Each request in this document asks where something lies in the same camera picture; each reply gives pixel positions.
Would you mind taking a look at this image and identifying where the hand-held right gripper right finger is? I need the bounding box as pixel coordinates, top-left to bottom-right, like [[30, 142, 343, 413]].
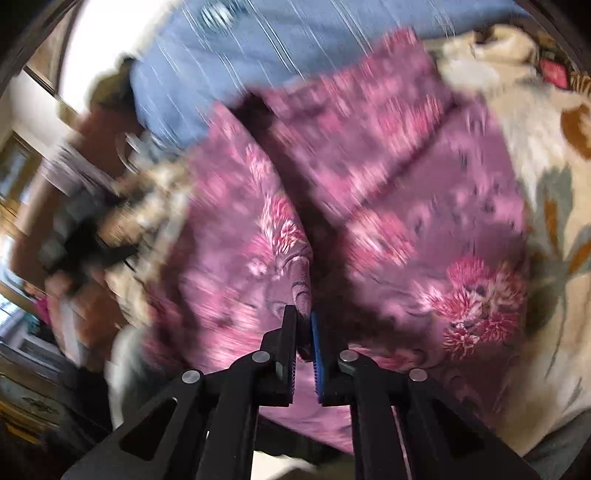
[[310, 310, 542, 480]]

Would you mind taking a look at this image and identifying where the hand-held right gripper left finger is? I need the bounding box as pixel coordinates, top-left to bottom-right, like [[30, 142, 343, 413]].
[[61, 305, 299, 480]]

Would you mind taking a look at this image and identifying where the purple floral garment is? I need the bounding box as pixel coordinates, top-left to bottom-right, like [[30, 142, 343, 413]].
[[139, 28, 532, 455]]

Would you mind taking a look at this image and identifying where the person's left forearm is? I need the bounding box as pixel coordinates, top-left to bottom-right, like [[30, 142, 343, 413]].
[[13, 108, 144, 372]]

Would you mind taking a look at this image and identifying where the wooden cabinet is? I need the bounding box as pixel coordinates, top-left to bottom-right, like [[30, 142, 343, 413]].
[[0, 129, 49, 245]]

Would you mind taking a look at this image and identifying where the blue plaid sheet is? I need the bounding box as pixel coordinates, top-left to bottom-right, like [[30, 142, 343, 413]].
[[129, 0, 532, 148]]

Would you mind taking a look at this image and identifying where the beige leaf print blanket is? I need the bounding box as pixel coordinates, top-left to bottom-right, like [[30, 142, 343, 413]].
[[104, 23, 591, 462]]

